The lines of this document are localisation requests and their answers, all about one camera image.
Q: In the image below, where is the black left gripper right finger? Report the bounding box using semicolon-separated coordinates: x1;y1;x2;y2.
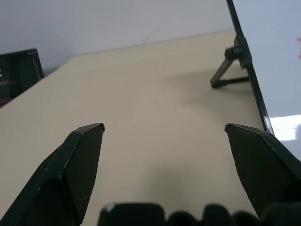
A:
224;123;301;218

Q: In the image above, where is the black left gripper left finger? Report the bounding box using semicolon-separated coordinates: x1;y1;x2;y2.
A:
0;122;105;226

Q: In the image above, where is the black-framed whiteboard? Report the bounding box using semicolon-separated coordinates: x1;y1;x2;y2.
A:
226;0;301;142

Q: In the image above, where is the black folding whiteboard stand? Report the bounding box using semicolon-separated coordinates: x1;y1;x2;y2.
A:
210;37;250;89

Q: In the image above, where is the black monitor screen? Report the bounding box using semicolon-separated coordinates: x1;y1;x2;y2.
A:
0;48;45;109

